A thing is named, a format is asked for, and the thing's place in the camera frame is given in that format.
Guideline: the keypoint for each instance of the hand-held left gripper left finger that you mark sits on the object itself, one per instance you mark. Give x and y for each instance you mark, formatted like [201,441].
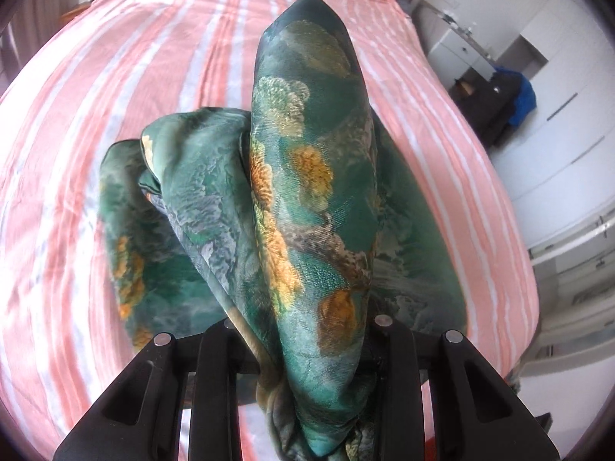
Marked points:
[216,360]

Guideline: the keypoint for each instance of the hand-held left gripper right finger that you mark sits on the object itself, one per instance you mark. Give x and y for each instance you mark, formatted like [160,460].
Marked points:
[401,360]

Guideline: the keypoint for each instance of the green printed satin jacket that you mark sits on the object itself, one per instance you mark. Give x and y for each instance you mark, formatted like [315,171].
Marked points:
[307,177]

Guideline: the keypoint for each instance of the white wardrobe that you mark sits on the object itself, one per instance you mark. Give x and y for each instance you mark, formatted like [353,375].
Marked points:
[567,144]

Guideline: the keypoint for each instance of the blue hanging garment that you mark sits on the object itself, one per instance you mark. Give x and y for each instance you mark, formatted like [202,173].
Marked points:
[526,101]

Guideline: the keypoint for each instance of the pink striped bed sheet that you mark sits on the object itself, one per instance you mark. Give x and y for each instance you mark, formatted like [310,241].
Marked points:
[120,81]

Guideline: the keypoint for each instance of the white dresser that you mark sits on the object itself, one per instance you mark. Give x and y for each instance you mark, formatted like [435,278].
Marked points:
[456,50]

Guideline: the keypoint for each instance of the beige curtain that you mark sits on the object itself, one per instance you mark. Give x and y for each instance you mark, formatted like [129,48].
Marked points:
[29,24]

